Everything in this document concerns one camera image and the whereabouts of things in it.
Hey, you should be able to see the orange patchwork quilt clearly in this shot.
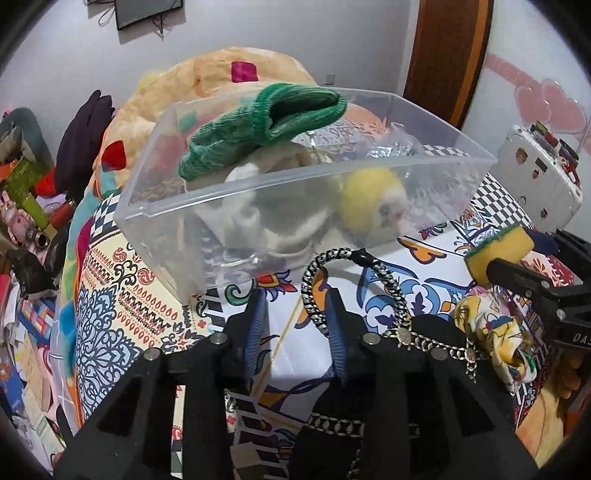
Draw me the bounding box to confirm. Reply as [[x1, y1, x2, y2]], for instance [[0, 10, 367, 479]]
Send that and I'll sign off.
[[91, 45, 386, 201]]

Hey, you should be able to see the person's right hand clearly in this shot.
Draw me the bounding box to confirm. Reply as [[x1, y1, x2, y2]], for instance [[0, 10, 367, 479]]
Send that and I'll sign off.
[[544, 351, 583, 407]]

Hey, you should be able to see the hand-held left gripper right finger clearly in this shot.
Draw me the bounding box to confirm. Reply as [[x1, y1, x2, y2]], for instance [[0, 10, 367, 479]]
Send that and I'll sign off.
[[323, 291, 541, 480]]

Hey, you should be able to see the yellow plush toy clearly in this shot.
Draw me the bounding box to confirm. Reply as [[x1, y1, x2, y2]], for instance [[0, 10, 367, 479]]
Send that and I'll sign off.
[[338, 167, 410, 237]]

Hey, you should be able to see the clear plastic box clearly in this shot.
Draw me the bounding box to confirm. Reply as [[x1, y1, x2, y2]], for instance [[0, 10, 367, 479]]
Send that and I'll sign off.
[[113, 85, 499, 308]]

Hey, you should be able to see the black bag with chain strap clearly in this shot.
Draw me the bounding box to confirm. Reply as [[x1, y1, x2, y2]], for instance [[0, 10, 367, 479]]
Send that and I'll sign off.
[[290, 247, 491, 480]]

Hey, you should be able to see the thin wooden stick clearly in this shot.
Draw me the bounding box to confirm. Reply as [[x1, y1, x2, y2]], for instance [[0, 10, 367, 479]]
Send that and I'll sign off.
[[250, 305, 299, 408]]

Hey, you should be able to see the green knit sock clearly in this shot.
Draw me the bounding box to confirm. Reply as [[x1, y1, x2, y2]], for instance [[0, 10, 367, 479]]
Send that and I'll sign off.
[[178, 82, 348, 182]]

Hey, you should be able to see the white suitcase with stickers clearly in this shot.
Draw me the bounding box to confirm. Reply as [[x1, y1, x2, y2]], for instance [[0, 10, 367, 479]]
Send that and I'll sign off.
[[500, 122, 585, 232]]

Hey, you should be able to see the white cloth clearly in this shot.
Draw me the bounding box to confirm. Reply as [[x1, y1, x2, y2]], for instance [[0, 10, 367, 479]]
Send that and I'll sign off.
[[184, 143, 343, 260]]

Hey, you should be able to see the brown wooden door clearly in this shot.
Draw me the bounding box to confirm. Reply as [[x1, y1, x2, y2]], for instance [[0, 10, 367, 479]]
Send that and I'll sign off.
[[403, 0, 495, 131]]

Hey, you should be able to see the yellow floral cloth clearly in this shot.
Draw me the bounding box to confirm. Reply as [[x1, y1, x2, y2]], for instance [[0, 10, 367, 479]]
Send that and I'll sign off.
[[454, 294, 539, 394]]

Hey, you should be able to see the black wall screen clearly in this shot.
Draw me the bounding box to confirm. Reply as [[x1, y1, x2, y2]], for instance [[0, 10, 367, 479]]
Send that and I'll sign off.
[[115, 0, 185, 31]]

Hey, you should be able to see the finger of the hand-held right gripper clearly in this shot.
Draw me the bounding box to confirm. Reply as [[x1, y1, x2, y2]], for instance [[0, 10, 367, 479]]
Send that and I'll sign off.
[[527, 228, 591, 262], [487, 257, 570, 302]]

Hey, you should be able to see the dark purple cloth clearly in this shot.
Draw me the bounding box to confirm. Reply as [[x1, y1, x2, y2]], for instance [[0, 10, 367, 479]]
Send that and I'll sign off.
[[54, 89, 116, 200]]

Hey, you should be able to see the pink heart wall sticker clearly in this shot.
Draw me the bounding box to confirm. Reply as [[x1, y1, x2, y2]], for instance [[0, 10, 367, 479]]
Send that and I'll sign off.
[[486, 52, 590, 140]]

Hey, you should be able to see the pile of assorted clutter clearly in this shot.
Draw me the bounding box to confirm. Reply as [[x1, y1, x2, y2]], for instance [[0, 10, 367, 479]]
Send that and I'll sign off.
[[0, 107, 80, 464]]

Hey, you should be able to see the crumpled clear plastic wrap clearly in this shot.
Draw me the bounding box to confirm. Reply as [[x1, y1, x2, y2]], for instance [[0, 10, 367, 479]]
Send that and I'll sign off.
[[367, 134, 423, 161]]

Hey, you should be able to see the printed patterned blanket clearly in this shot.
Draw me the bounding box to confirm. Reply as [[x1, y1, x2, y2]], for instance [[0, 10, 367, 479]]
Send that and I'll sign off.
[[59, 141, 580, 480]]

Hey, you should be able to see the yellow sponge with green pad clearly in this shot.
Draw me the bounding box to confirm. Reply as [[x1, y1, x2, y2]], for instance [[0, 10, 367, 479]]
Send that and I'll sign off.
[[464, 223, 536, 285]]

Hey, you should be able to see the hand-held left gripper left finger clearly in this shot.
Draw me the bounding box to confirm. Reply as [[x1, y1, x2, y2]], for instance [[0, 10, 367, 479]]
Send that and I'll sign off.
[[53, 289, 269, 480]]

